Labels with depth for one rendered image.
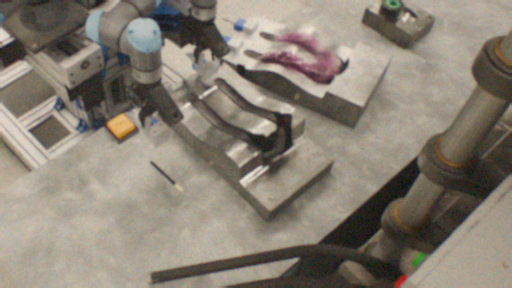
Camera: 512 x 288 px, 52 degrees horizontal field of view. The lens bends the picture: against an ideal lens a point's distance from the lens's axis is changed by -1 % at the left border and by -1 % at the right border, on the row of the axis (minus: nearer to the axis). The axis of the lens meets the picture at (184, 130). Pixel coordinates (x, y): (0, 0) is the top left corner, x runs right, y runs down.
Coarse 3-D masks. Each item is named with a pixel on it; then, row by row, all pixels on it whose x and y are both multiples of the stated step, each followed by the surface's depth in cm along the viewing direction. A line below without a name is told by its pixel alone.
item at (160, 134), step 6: (156, 120) 147; (156, 126) 144; (162, 126) 144; (156, 132) 143; (162, 132) 143; (168, 132) 145; (150, 138) 145; (156, 138) 143; (162, 138) 145; (168, 138) 147; (156, 144) 145
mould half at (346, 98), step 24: (264, 24) 185; (240, 48) 178; (264, 48) 177; (288, 48) 172; (336, 48) 174; (360, 48) 169; (264, 72) 168; (288, 72) 165; (360, 72) 162; (384, 72) 169; (288, 96) 169; (312, 96) 163; (336, 96) 157; (360, 96) 156; (336, 120) 164
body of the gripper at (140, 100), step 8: (136, 80) 128; (160, 80) 129; (128, 88) 136; (136, 88) 135; (144, 88) 132; (128, 96) 138; (136, 96) 134; (144, 96) 133; (136, 104) 138; (144, 104) 133; (152, 104) 134; (152, 112) 136
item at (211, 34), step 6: (210, 24) 151; (204, 30) 150; (210, 30) 150; (216, 30) 151; (204, 36) 151; (210, 36) 150; (216, 36) 150; (210, 42) 150; (216, 42) 150; (222, 42) 151; (216, 48) 150; (222, 48) 150; (228, 48) 151; (216, 54) 150; (222, 54) 150
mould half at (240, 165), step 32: (224, 64) 168; (224, 96) 160; (256, 96) 160; (192, 128) 153; (256, 128) 147; (224, 160) 144; (256, 160) 143; (288, 160) 148; (320, 160) 148; (256, 192) 142; (288, 192) 142
